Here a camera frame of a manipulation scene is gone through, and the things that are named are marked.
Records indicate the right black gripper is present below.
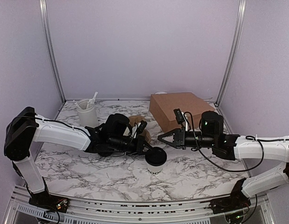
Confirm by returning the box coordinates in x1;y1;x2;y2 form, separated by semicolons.
158;127;216;150

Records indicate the black cup lid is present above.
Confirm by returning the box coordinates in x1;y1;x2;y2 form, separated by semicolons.
145;147;167;166

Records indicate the single white paper cup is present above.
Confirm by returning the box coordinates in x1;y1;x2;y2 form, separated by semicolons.
147;163;164;175

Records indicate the brown pulp cup carrier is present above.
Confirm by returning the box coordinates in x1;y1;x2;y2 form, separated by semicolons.
128;115;151;143

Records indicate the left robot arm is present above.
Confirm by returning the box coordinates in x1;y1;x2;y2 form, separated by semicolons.
4;107;154;208

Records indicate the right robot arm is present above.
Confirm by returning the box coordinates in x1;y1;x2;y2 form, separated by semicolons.
158;109;289;209

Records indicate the brown cardboard box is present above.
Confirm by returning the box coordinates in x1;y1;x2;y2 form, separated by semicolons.
149;92;215;133

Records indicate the white ribbed utensil container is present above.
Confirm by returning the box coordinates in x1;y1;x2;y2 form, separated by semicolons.
75;99;99;128

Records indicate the white plastic utensil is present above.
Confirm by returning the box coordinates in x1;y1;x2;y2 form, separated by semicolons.
89;91;98;104

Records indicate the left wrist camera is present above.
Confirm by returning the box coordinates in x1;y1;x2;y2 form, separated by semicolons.
132;120;147;139

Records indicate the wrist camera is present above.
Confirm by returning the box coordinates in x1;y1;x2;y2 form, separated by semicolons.
132;120;147;139
173;108;191;131

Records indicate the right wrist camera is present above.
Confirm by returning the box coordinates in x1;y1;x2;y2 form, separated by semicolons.
173;108;191;131

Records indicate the right aluminium frame post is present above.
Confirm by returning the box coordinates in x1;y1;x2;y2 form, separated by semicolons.
216;0;247;107

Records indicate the aluminium frame post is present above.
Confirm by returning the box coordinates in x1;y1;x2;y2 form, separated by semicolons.
39;0;66;104
216;0;247;107

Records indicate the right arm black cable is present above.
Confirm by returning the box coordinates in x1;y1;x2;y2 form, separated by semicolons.
183;112;289;173

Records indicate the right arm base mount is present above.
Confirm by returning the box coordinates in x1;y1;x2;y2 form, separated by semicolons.
209;178;251;214

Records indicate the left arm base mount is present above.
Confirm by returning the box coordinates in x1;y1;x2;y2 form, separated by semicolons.
27;186;69;213

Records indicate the left aluminium frame post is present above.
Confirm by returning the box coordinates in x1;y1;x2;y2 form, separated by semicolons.
39;0;66;104

